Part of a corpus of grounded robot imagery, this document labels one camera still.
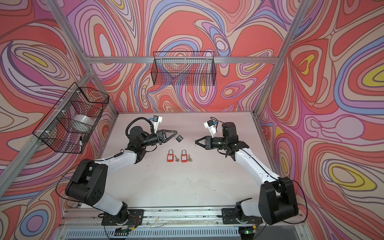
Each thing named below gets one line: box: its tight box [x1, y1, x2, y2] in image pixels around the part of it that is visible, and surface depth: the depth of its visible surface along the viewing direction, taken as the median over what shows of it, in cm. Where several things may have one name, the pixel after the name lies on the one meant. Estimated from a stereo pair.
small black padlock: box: [174, 133, 184, 143], surface depth 78 cm
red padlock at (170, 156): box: [167, 149, 174, 163], surface depth 95 cm
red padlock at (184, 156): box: [181, 149, 188, 163], surface depth 95 cm
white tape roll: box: [71, 114, 95, 128], surface depth 74 cm
